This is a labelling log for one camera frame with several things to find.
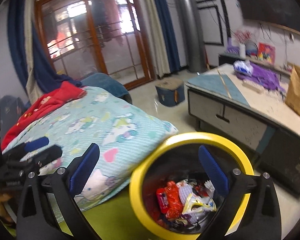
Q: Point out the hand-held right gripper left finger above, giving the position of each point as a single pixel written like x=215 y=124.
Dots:
x=83 y=170

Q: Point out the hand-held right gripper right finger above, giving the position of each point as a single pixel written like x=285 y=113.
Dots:
x=213 y=173

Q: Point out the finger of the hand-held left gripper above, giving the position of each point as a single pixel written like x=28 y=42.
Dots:
x=36 y=143
x=50 y=153

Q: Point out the white foam fruit net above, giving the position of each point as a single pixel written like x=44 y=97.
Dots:
x=185 y=193

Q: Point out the pile of snack wrappers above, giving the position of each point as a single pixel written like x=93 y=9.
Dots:
x=197 y=205

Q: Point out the yellow-rimmed black bin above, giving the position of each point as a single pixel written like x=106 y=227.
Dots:
x=190 y=137

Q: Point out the dark patterned cushion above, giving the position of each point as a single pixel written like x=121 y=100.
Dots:
x=12 y=107

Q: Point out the green mat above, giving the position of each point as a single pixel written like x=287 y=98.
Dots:
x=110 y=212

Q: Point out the cartoon cat printed blanket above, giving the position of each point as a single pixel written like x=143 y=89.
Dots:
x=102 y=120

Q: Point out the marble-top coffee table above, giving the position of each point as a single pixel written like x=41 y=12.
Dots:
x=260 y=100

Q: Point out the blue sofa cushion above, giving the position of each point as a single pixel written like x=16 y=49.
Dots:
x=102 y=82

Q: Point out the beige curtain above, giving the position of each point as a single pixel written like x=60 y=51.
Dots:
x=30 y=55
x=156 y=42

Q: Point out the blue stool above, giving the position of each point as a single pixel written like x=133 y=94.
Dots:
x=168 y=93

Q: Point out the white power strip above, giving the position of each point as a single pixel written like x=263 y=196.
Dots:
x=252 y=86

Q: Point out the blue curtain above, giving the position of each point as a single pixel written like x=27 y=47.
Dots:
x=16 y=42
x=168 y=30

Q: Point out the white blue tissue packet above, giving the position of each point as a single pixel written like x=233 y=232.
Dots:
x=242 y=67

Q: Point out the purple bag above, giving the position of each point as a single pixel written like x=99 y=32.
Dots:
x=265 y=76

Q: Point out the dark television cabinet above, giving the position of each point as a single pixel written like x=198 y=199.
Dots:
x=225 y=60

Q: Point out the brown paper bag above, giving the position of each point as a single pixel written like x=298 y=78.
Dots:
x=298 y=92

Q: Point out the white vase with red berries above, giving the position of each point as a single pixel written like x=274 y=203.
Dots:
x=242 y=51

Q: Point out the purple card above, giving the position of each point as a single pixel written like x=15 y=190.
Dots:
x=231 y=47

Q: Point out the wooden glass sliding door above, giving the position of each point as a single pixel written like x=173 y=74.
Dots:
x=95 y=30

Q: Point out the colourful painting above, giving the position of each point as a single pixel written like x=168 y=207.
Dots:
x=266 y=53

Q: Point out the grey tower air conditioner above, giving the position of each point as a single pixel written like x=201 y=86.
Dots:
x=190 y=30

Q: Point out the wall socket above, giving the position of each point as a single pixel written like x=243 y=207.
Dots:
x=292 y=37

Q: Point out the black wall television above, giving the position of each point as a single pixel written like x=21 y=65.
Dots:
x=270 y=2

